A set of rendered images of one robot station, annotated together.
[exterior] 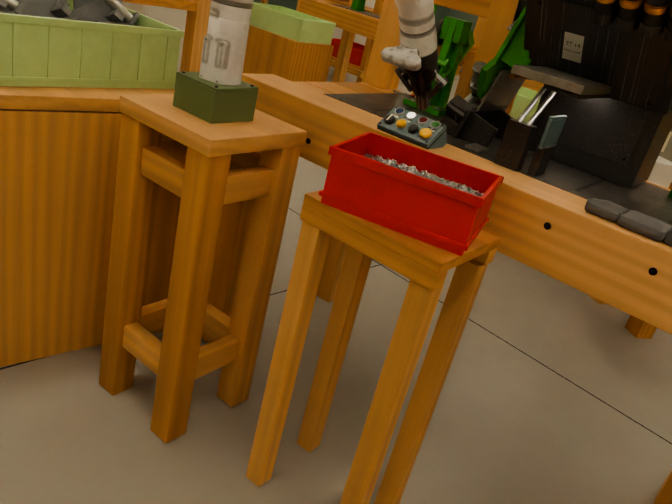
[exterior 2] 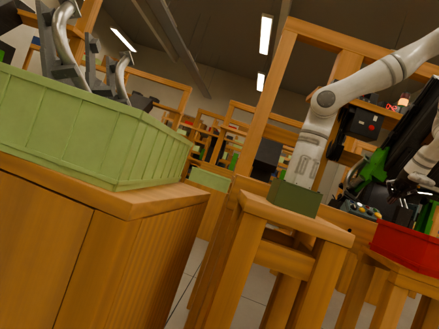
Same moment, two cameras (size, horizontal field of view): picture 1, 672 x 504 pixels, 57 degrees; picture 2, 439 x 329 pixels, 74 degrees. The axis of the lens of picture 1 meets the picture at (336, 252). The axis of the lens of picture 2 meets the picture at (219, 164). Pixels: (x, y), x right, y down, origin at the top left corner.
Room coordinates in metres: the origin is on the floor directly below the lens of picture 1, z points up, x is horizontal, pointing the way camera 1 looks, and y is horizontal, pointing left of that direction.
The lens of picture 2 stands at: (0.80, 1.10, 0.91)
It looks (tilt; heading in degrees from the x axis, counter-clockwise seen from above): 0 degrees down; 328
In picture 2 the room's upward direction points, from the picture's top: 19 degrees clockwise
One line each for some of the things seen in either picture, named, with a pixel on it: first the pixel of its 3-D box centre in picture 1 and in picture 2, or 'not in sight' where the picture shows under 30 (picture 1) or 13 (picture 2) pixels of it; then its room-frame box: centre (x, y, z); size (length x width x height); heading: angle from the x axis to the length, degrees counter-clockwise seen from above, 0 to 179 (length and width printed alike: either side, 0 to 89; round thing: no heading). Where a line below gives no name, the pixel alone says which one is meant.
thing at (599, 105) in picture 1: (608, 103); (383, 193); (1.72, -0.60, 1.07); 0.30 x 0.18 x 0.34; 57
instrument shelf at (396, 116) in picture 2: not in sight; (380, 117); (1.88, -0.57, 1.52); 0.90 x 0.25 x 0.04; 57
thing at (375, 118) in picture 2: not in sight; (362, 125); (1.90, -0.45, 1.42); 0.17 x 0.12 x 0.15; 57
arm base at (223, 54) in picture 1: (226, 42); (304, 160); (1.48, 0.36, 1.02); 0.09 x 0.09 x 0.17; 67
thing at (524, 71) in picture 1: (575, 82); (407, 187); (1.54, -0.44, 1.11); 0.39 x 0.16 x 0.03; 147
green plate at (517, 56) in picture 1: (529, 42); (377, 166); (1.65, -0.33, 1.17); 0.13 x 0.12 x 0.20; 57
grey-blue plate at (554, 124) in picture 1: (547, 145); (407, 217); (1.48, -0.42, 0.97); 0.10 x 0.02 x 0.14; 147
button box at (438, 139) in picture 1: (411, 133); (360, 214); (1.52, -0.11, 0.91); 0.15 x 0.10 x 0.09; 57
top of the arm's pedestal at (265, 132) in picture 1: (215, 121); (286, 213); (1.48, 0.36, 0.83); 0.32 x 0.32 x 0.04; 58
